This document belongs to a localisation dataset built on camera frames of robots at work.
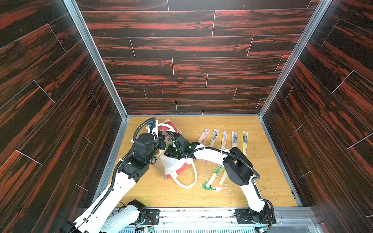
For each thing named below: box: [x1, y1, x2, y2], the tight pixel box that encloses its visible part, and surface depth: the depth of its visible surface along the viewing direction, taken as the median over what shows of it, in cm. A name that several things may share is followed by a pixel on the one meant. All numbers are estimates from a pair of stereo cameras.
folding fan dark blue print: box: [241, 130, 249, 157], surface depth 106 cm
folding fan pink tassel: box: [220, 130, 228, 150], surface depth 107 cm
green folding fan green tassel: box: [202, 164, 224, 191], surface depth 86 cm
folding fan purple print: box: [231, 131, 238, 149], surface depth 107 cm
